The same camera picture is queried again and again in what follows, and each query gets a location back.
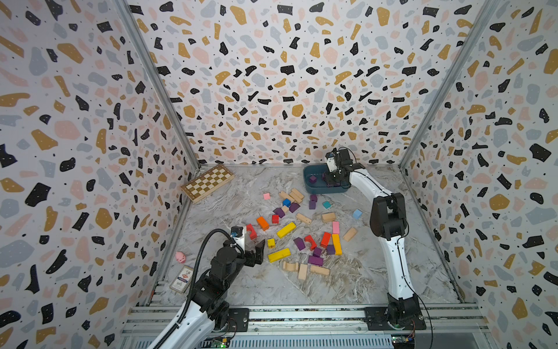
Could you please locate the long yellow brick lower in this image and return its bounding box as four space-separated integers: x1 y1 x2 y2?
268 248 291 263

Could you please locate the pink brick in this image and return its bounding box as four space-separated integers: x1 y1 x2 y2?
332 221 340 235

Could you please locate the purple brick front left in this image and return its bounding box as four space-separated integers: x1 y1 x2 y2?
308 255 324 267

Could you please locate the wooden chessboard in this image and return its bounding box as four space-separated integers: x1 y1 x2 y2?
181 164 235 204

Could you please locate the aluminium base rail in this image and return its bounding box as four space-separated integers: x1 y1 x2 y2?
119 304 497 348

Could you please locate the long yellow brick upper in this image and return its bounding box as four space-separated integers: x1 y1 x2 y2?
277 222 296 238

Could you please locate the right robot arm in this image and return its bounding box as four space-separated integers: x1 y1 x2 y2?
324 148 422 329

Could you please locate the purple brick middle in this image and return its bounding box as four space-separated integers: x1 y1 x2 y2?
294 238 306 251

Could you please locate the natural wood brick centre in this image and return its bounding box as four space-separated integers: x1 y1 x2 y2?
321 212 337 222

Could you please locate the orange brick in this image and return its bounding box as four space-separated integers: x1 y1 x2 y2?
257 217 270 231

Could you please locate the playing card box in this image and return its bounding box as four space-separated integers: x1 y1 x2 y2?
169 266 194 294

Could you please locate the long yellow brick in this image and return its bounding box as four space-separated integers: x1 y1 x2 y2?
277 222 296 238
268 248 291 263

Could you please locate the red arch brick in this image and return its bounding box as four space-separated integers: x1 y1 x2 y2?
246 224 257 240
304 235 317 251

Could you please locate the light blue cube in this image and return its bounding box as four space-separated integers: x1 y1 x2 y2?
353 209 363 220

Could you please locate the natural wood arch brick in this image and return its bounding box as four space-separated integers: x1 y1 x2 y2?
282 261 299 272

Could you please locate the natural wood flat brick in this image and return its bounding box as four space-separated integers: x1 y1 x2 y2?
310 265 330 276

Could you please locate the pink toy pig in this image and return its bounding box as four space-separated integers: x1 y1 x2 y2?
175 252 186 264

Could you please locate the red arch brick centre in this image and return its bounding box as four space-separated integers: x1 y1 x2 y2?
304 235 317 251

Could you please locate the small yellow cube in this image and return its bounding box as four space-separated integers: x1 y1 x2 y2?
267 238 276 249

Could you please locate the teal storage bin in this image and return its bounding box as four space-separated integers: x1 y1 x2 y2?
303 164 350 195

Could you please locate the natural wood brick right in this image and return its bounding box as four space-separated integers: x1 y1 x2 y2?
343 228 357 242

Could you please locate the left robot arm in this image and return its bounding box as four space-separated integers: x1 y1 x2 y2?
150 226 266 348

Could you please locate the red arch brick left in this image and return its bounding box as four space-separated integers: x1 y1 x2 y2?
246 224 257 240

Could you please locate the purple brick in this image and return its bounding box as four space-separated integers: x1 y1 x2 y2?
294 238 306 251
308 255 324 267

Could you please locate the upright yellow brick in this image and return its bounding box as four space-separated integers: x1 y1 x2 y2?
332 234 343 255

